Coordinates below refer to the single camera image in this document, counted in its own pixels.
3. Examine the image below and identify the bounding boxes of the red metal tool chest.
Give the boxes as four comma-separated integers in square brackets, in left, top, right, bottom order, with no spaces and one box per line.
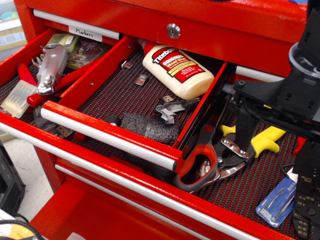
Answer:
[0,0,320,240]

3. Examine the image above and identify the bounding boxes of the small metal connector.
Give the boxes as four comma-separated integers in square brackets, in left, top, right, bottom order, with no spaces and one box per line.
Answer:
[134,74,149,87]

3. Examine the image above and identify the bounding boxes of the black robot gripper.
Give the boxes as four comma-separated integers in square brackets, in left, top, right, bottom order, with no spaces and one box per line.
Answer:
[229,43,320,193]

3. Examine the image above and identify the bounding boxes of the wide red open drawer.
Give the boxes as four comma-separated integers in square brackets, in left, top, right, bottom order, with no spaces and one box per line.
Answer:
[0,27,320,240]

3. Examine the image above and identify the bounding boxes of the red black handled scissors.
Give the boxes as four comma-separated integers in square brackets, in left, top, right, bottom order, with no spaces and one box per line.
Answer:
[173,124,218,193]

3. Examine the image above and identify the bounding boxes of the green plastic case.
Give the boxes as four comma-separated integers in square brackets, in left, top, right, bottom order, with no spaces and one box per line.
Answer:
[47,33,80,53]

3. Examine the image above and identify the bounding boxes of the silver chest lock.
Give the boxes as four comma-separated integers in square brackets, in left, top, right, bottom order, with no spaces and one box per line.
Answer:
[166,23,181,39]

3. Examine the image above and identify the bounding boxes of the black hex key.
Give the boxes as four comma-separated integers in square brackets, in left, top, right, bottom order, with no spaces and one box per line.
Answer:
[280,163,296,181]

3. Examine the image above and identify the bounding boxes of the black crate on floor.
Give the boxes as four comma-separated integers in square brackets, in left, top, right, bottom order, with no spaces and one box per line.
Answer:
[0,142,26,215]

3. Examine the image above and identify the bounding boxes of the white Markers label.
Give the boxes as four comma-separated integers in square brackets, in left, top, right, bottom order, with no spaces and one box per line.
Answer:
[68,26,103,42]

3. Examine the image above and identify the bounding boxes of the dark packaged card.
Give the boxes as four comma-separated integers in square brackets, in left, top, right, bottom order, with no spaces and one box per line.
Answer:
[66,37,113,70]

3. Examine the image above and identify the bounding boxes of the small red handled cutters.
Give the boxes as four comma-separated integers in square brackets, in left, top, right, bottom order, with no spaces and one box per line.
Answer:
[31,57,43,70]

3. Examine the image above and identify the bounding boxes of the small red open drawer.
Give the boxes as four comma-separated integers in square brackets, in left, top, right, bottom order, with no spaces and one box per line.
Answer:
[41,36,215,173]

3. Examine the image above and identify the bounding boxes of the black rubber foot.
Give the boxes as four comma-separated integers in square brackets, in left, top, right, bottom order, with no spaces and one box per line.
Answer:
[103,115,121,127]

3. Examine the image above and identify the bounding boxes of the Titebond wood glue bottle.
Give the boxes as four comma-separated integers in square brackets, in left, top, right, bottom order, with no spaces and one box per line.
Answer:
[137,38,215,100]

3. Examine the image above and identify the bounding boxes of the black foam block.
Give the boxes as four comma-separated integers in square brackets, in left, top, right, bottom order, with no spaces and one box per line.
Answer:
[121,113,182,146]

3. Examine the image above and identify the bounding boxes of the red plastic piece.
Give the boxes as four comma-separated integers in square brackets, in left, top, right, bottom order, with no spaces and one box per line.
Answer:
[293,136,306,155]

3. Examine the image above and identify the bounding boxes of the crumpled grey tape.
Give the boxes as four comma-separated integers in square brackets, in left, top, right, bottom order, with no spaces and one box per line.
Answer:
[155,97,201,125]

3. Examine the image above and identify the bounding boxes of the clear plastic bit case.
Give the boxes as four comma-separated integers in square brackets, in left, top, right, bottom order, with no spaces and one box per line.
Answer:
[0,80,37,119]

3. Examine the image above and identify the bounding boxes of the silver metal box cutter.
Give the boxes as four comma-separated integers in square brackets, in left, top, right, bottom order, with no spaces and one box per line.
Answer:
[36,43,68,87]

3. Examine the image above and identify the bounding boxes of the red handled pliers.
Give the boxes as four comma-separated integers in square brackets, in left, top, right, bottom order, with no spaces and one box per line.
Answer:
[26,60,97,108]

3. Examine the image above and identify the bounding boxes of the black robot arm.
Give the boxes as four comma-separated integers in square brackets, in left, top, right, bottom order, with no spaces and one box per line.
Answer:
[230,0,320,196]

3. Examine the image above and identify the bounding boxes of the brown electrical plug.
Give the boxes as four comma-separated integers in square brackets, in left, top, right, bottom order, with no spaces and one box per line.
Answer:
[55,125,75,139]

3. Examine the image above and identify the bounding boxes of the black wire stripper tool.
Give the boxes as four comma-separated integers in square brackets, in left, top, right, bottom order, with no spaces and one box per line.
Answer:
[292,171,320,240]

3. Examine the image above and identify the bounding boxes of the small usb dongle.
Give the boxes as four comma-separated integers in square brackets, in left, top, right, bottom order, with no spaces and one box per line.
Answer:
[159,95,174,105]

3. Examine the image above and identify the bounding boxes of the yellow handled tin snips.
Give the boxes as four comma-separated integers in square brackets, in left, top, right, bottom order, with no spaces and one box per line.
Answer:
[205,125,286,185]

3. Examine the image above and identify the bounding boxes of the blue drill bit package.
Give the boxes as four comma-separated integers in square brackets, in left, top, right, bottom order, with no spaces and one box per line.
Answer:
[255,168,298,228]

